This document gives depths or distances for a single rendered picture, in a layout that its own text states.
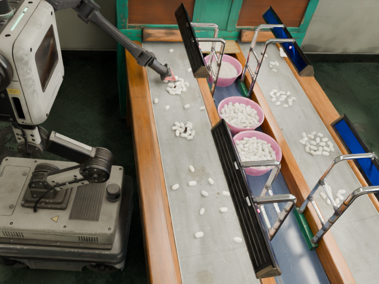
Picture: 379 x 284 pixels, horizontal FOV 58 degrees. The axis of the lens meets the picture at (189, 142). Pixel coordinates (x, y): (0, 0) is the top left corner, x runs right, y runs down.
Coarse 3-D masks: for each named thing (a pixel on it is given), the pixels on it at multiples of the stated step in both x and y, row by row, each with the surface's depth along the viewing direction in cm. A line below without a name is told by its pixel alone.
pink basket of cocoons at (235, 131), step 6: (234, 96) 204; (222, 102) 200; (228, 102) 204; (234, 102) 206; (240, 102) 206; (246, 102) 205; (252, 102) 203; (222, 108) 202; (258, 114) 201; (228, 126) 191; (234, 126) 187; (234, 132) 193
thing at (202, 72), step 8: (184, 8) 197; (176, 16) 201; (184, 16) 193; (184, 24) 190; (184, 32) 187; (192, 32) 181; (184, 40) 184; (192, 48) 175; (200, 48) 181; (192, 56) 172; (200, 56) 167; (192, 64) 170; (200, 64) 164; (192, 72) 168; (200, 72) 164; (208, 72) 165
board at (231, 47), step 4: (224, 40) 244; (228, 40) 244; (232, 40) 245; (228, 44) 241; (232, 44) 242; (228, 48) 237; (232, 48) 238; (236, 48) 238; (204, 52) 231; (208, 52) 232; (216, 52) 233; (224, 52) 234; (228, 52) 235; (232, 52) 236; (236, 52) 236
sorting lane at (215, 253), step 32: (160, 96) 200; (192, 96) 204; (160, 128) 183; (192, 128) 186; (192, 160) 171; (192, 192) 158; (192, 224) 147; (224, 224) 149; (192, 256) 137; (224, 256) 139
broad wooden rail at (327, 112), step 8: (288, 64) 238; (296, 72) 230; (304, 80) 225; (312, 80) 226; (304, 88) 220; (312, 88) 220; (320, 88) 221; (312, 96) 214; (320, 96) 215; (312, 104) 212; (320, 104) 210; (328, 104) 211; (320, 112) 205; (328, 112) 206; (336, 112) 207; (328, 120) 201; (328, 128) 198; (336, 136) 192; (336, 144) 191; (344, 152) 185; (352, 168) 179; (360, 176) 174; (376, 200) 165; (376, 208) 164
